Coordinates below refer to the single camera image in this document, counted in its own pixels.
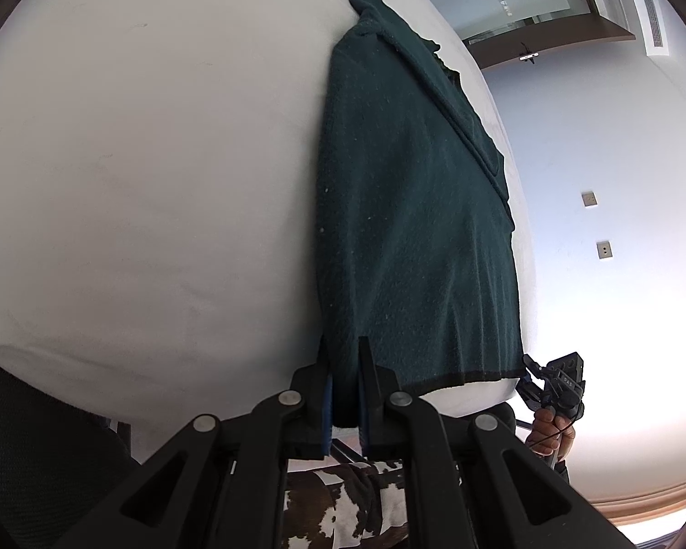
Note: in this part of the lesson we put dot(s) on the dark green knit sweater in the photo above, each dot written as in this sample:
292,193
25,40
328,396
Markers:
413,245

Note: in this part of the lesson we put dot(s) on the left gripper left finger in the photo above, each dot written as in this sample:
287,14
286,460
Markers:
217,483

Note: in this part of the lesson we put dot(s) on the lower wall socket plate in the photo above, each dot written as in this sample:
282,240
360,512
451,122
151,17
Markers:
604,249

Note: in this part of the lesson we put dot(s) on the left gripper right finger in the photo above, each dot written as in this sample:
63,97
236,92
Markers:
471,483

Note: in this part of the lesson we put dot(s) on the ceiling air vent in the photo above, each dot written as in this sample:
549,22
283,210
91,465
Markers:
653,28

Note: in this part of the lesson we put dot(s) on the door handle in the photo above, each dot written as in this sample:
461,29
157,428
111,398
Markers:
527,55

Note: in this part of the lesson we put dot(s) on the person's right hand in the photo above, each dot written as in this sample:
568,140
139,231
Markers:
551,435

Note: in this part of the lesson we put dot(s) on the cow print rug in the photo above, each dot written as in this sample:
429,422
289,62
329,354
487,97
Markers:
359,505

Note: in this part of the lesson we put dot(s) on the white bed sheet mattress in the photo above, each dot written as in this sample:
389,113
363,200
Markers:
157,189

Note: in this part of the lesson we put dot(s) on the upper wall switch plate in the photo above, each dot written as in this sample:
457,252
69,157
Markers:
589,199

